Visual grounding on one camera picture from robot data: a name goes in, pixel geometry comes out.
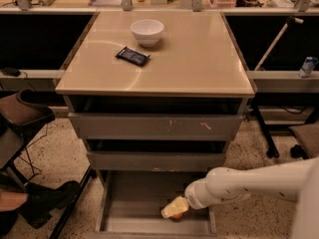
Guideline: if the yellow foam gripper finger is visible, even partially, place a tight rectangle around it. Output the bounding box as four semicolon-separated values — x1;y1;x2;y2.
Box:
160;196;189;218

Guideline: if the orange fruit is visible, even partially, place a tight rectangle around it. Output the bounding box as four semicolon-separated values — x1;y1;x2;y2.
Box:
171;213;183;219

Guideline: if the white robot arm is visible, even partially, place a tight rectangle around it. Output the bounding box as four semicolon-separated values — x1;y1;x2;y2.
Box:
161;158;319;239

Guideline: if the bottom grey drawer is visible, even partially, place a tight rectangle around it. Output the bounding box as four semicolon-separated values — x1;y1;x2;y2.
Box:
96;171;216;239

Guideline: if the grey drawer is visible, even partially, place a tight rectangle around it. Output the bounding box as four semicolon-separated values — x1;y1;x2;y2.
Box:
69;113;242;141
87;151;225;172
96;171;216;239

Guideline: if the middle grey drawer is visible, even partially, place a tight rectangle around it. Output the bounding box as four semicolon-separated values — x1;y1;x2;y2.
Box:
87;151;225;172

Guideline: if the grey drawer cabinet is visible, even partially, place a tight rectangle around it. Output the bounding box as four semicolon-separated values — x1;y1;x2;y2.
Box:
55;10;256;239

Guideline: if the top grey drawer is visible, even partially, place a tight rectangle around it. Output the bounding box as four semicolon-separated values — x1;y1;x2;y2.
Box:
69;113;242;141

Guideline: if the black table leg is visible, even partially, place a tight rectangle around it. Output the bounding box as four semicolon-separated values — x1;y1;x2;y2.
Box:
251;102;279;158

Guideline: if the black boot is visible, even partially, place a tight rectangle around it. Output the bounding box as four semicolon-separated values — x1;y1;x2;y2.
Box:
18;181;80;229

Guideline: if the black office chair right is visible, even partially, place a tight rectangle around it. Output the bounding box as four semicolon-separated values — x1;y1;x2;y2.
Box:
289;108;319;159

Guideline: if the dark blue snack packet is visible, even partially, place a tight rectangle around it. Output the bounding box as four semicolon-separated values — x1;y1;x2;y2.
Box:
116;47;150;67

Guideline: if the white ceramic bowl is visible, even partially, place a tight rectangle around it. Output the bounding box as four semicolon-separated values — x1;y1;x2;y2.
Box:
131;19;164;47

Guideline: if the brown office chair left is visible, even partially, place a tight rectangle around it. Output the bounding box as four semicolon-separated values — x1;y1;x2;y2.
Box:
0;90;55;192

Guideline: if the white blue can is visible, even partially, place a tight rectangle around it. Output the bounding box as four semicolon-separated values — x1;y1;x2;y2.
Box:
299;57;318;78

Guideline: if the white cane stick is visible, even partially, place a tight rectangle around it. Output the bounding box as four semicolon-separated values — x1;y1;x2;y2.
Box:
254;16;304;71

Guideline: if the black power adapter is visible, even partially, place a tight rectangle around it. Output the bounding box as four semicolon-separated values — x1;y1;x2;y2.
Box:
0;68;21;77

